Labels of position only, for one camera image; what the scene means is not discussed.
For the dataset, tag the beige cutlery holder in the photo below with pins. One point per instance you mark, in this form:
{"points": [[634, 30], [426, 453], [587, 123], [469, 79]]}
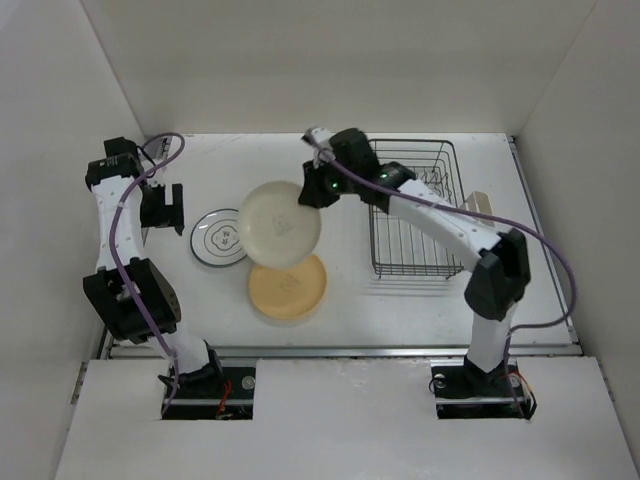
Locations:
{"points": [[477, 202]]}

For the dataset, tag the aluminium rail front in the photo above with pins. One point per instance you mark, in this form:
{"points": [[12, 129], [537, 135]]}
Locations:
{"points": [[125, 369]]}

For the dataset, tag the grey wire dish rack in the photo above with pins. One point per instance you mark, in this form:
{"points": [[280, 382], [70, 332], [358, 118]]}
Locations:
{"points": [[398, 248]]}

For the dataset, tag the cream white plate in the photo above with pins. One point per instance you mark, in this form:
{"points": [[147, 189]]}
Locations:
{"points": [[274, 229]]}

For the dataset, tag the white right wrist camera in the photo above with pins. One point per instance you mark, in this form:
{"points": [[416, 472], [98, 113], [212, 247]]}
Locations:
{"points": [[318, 138]]}

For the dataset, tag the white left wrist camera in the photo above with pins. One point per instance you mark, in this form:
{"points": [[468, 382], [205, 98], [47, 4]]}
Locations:
{"points": [[155, 176]]}

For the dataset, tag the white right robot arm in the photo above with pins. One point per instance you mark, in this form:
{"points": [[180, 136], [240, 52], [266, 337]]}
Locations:
{"points": [[498, 262]]}

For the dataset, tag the aluminium rail right side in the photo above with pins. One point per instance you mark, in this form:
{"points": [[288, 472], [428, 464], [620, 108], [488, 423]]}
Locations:
{"points": [[553, 256]]}

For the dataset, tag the yellow plate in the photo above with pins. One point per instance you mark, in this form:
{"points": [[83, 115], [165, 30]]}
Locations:
{"points": [[290, 294]]}

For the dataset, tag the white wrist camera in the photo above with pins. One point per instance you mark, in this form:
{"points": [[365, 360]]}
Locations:
{"points": [[155, 176], [318, 138]]}

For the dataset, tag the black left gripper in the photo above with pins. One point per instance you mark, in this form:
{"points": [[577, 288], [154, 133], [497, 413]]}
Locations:
{"points": [[166, 215]]}

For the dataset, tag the aluminium rail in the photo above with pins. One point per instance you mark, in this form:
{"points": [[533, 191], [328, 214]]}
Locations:
{"points": [[553, 256], [125, 369]]}

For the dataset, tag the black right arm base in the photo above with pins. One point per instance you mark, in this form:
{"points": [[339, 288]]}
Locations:
{"points": [[464, 392]]}

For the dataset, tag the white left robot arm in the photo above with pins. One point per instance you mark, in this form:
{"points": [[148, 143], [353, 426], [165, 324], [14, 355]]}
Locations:
{"points": [[132, 297]]}

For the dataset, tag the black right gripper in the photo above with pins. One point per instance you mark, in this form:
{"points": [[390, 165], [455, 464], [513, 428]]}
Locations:
{"points": [[314, 192]]}

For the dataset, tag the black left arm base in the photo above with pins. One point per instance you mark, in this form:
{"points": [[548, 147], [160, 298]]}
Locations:
{"points": [[228, 397]]}

